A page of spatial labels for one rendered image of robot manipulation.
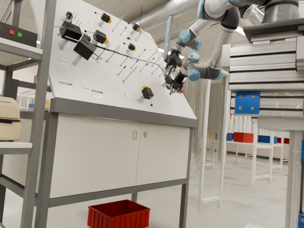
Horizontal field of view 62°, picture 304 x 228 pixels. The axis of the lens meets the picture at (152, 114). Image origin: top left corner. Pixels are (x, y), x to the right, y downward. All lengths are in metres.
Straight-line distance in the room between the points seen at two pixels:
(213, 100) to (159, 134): 1.34
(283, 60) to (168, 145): 1.06
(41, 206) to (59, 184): 0.12
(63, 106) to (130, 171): 0.60
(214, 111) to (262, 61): 1.95
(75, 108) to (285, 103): 0.90
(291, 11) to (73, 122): 1.03
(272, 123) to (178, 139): 0.94
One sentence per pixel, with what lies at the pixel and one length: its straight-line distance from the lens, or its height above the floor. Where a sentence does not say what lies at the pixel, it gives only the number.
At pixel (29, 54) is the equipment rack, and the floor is 1.03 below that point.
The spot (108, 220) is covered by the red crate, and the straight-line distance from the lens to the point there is 1.89.
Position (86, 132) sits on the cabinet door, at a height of 0.72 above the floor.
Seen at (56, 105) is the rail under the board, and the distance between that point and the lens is 1.21.
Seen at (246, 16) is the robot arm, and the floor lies 1.54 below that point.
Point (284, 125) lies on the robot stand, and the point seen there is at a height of 0.82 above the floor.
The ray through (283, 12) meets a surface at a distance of 1.07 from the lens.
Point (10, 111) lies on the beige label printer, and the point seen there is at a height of 0.78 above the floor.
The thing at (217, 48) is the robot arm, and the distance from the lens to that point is 1.58.
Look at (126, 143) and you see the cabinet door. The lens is 1.52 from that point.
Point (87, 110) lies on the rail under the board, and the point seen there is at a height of 0.83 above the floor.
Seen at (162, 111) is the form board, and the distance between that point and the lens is 1.70.
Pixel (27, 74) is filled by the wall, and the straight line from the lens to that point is 12.86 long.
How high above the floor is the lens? 0.76
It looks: 3 degrees up
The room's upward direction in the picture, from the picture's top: 5 degrees clockwise
